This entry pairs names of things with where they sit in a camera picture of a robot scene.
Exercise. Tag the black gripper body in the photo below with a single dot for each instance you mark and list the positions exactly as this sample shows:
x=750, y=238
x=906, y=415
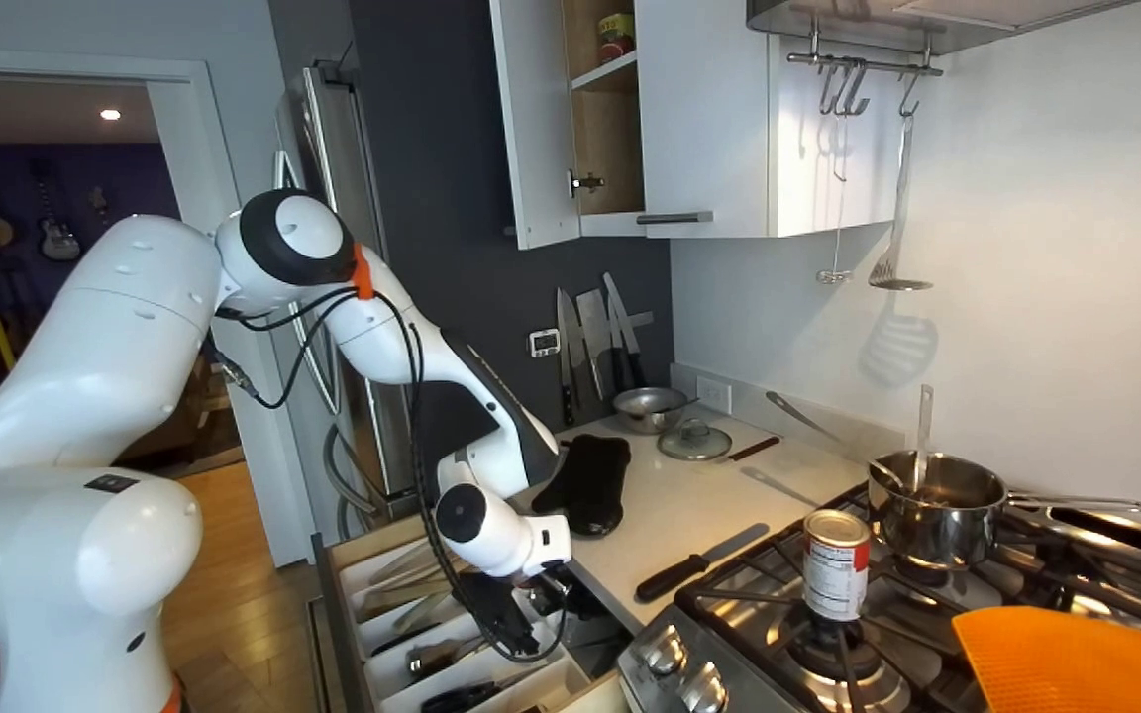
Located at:
x=502, y=611

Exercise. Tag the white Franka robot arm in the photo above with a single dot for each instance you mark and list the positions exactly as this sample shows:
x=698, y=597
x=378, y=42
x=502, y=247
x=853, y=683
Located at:
x=109, y=343

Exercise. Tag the wooden kitchen drawer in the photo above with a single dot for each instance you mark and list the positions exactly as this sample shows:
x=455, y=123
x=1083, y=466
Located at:
x=378, y=540

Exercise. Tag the white organizer tray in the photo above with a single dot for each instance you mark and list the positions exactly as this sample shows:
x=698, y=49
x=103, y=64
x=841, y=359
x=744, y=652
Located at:
x=558, y=687

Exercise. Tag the steel stove knob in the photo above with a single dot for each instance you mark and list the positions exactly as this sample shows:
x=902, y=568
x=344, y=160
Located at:
x=668, y=671
x=705, y=691

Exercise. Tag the stainless gas stove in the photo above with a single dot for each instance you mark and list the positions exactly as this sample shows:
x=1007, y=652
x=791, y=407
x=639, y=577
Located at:
x=753, y=621

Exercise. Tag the small steel bowl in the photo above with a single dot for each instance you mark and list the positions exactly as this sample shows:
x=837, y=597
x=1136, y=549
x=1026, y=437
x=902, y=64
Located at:
x=646, y=400

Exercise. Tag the glass pot lid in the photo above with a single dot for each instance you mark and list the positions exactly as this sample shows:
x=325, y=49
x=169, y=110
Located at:
x=696, y=440

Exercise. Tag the steel saucepan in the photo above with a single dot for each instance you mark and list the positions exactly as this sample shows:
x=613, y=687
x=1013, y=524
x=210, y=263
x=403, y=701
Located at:
x=941, y=527

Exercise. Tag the steel spoon in pot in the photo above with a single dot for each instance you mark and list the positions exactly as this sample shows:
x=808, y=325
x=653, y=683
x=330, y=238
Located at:
x=923, y=437

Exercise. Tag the hanging white slotted turner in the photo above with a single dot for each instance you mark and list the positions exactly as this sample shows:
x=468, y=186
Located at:
x=898, y=351

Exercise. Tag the stainless steel refrigerator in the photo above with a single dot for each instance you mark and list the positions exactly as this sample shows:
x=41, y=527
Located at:
x=336, y=131

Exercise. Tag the green red cabinet item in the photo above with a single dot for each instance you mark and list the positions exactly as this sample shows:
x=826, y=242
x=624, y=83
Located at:
x=617, y=34

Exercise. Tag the steel hanging hook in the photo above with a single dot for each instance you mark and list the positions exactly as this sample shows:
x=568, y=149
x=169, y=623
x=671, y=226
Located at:
x=859, y=87
x=913, y=87
x=828, y=87

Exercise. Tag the round ceiling light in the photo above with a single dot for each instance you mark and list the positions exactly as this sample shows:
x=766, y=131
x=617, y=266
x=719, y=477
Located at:
x=109, y=116

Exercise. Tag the steel range hood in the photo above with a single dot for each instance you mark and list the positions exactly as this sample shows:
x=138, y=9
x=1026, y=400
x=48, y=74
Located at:
x=913, y=20

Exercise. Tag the wall mounted kitchen knife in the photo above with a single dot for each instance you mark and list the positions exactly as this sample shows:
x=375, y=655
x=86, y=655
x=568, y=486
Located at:
x=618, y=324
x=563, y=359
x=592, y=338

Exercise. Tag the wall outlet on dark wall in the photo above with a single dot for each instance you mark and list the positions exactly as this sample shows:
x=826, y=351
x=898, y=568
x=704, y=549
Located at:
x=543, y=343

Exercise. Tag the white wall outlet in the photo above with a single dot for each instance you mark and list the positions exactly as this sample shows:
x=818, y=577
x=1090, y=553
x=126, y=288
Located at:
x=715, y=392

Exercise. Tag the white wall cabinet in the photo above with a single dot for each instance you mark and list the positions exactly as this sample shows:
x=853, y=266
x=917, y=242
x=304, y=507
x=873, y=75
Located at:
x=704, y=122

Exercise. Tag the white door frame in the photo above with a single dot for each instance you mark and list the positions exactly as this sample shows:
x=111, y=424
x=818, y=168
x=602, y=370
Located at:
x=196, y=122

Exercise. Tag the steel hook rail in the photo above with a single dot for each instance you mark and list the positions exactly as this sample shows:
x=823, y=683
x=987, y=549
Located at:
x=863, y=60

